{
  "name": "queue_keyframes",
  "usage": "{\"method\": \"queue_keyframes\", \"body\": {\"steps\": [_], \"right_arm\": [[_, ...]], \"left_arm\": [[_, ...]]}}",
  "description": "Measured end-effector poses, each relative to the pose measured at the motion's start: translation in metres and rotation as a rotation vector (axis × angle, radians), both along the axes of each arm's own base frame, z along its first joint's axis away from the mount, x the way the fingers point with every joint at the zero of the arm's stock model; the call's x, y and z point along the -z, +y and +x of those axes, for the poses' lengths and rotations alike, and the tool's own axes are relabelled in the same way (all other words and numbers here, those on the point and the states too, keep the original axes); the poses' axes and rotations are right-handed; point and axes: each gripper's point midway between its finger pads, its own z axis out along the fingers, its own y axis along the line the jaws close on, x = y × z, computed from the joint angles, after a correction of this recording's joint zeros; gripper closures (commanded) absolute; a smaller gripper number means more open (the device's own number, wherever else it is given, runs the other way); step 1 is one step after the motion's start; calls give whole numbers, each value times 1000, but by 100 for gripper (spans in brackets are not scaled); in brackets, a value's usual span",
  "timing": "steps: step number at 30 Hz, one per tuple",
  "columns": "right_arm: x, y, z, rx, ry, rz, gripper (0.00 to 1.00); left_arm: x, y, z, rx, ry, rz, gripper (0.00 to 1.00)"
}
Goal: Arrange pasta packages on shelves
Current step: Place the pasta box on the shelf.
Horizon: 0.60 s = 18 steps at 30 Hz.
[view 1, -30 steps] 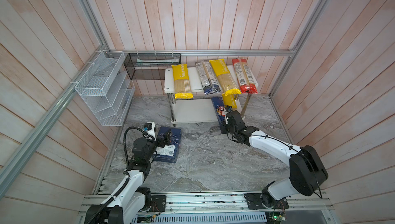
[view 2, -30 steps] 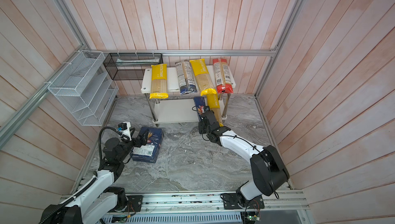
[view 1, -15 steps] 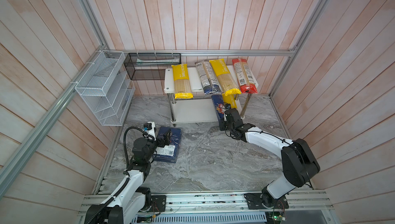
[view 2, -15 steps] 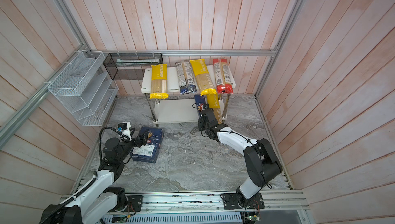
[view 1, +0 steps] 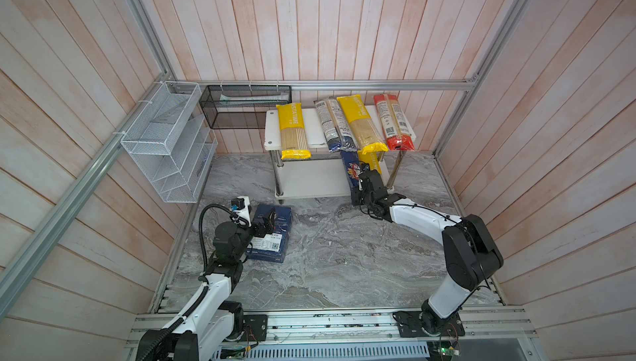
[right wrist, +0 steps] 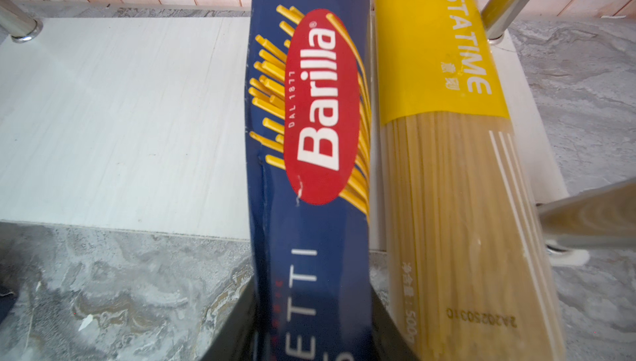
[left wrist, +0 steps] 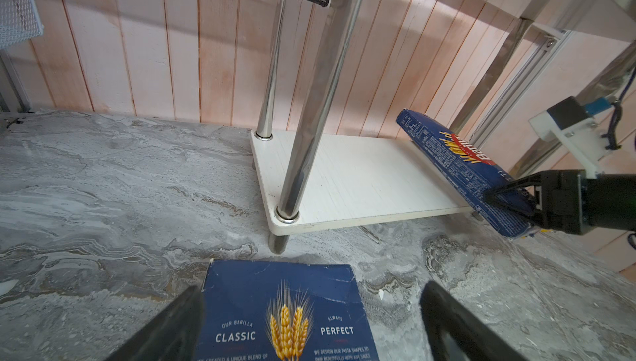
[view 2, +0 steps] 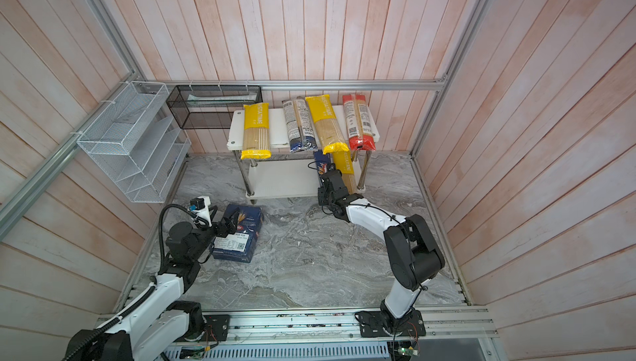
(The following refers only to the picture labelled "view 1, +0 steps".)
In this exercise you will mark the yellow pasta package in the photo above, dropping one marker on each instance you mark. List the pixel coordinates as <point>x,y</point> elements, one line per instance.
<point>370,161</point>
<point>361,124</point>
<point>292,131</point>

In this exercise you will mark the white two-tier shelf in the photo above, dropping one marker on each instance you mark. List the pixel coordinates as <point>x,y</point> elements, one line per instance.
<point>323,176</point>

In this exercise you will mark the blue Barilla pasta box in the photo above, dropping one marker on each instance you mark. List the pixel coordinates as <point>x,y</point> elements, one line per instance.
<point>273,247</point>

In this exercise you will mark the red spaghetti package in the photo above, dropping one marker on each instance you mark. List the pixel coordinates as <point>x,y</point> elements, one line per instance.
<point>394,122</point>

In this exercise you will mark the black mesh basket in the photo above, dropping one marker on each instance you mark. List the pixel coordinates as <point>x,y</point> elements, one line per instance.
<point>229,107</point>

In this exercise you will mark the blue spaghetti bag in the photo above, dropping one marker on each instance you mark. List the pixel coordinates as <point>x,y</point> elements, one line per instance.
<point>352,169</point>

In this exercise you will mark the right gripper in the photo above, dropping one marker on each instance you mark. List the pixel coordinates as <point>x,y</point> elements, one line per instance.
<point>355,191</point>

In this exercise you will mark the brown blue spaghetti package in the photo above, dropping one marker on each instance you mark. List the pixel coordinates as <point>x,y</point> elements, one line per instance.
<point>336,130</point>

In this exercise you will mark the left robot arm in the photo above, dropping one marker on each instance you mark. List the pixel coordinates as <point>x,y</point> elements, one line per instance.
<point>209,318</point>

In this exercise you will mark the aluminium frame horizontal bar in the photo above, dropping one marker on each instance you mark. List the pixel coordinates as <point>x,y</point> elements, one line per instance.
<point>353,85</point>

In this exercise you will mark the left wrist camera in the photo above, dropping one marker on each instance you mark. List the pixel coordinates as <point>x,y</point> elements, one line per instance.
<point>240,208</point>

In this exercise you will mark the white wire mesh rack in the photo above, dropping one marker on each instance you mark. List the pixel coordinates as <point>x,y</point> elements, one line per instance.
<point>169,142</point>

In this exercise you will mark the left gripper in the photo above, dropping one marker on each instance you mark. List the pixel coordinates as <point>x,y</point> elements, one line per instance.
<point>267,224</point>

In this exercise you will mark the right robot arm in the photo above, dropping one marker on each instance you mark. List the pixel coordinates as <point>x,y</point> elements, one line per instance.
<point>471,255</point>

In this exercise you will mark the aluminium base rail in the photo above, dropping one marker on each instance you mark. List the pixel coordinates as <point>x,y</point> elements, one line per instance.
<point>474,333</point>

